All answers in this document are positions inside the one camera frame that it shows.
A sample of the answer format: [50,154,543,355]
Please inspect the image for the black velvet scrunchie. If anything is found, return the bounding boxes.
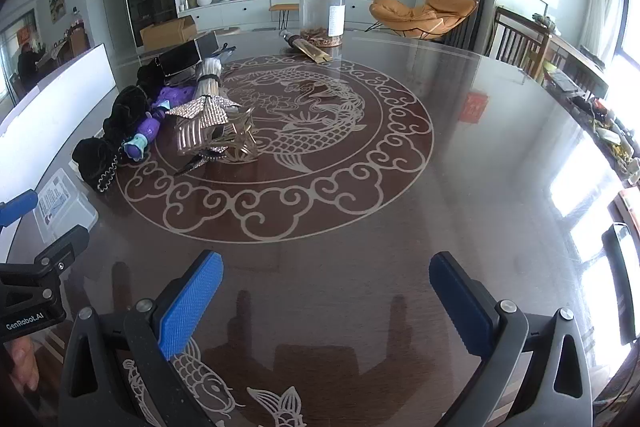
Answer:
[102,87,151,142]
[72,138,121,194]
[137,64,171,100]

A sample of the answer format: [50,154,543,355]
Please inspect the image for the brown side cabinet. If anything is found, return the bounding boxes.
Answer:
[60,24,91,58]

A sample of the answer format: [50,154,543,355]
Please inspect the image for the black spiral hair tie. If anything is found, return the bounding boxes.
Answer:
[95,157,118,194]

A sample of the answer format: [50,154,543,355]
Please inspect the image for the gold tube with black cap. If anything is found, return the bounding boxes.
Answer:
[279,30,333,64]

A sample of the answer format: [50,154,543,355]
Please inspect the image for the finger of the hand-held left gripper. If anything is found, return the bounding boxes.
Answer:
[0,189,38,228]
[30,225,91,303]

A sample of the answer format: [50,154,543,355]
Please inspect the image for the cardboard box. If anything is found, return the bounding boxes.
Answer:
[139,17,198,50]

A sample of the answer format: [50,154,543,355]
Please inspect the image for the person's left hand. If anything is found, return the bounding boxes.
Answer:
[9,338,41,393]

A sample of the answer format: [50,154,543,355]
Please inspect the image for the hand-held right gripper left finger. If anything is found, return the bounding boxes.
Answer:
[59,249,224,427]

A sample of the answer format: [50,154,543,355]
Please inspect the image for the orange lounge chair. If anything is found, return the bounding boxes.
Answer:
[368,0,479,42]

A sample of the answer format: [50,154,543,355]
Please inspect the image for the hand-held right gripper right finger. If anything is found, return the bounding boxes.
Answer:
[429,251,593,427]

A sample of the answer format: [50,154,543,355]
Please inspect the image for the purple toy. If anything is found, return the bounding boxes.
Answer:
[122,85,195,162]

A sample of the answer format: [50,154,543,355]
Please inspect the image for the gold comb claw hair clip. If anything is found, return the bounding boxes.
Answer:
[175,117,236,155]

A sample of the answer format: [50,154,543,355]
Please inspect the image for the white low media cabinet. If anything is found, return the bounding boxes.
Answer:
[177,0,386,30]

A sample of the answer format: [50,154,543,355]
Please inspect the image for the orange bench with metal legs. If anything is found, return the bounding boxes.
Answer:
[268,2,301,30]

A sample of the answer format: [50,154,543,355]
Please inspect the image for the wooden sideboard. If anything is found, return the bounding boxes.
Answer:
[542,32,640,188]

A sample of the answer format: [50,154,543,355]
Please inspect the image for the dark wooden chair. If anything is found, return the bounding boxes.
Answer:
[492,6,553,80]

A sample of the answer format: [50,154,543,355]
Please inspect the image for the gold geometric hair clip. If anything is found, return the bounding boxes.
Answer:
[220,107,261,162]

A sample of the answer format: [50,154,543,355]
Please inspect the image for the long black box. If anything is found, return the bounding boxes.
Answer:
[159,32,219,85]

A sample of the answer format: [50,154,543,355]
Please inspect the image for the black rhinestone hair clip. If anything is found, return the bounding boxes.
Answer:
[175,147,231,178]

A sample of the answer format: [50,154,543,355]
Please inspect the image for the dark dining chair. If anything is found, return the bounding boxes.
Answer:
[601,222,640,348]

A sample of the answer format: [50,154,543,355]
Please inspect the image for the clear plastic box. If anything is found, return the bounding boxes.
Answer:
[30,168,98,244]

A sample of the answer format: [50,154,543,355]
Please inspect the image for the white board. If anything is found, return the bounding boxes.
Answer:
[0,43,121,138]

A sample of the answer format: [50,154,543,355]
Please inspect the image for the clear jar with black lid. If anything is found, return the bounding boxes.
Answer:
[298,0,347,48]

